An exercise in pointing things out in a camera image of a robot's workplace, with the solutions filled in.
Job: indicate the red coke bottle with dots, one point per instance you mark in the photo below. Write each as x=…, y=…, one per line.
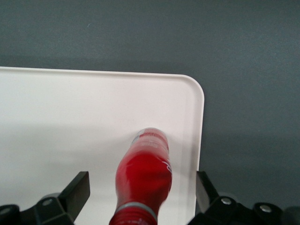
x=145, y=175

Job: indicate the white rectangular tray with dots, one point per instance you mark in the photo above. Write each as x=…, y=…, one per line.
x=70, y=117

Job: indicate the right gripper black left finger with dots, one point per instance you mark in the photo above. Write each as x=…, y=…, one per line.
x=70, y=199

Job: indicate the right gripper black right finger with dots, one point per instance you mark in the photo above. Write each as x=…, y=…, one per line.
x=211, y=201

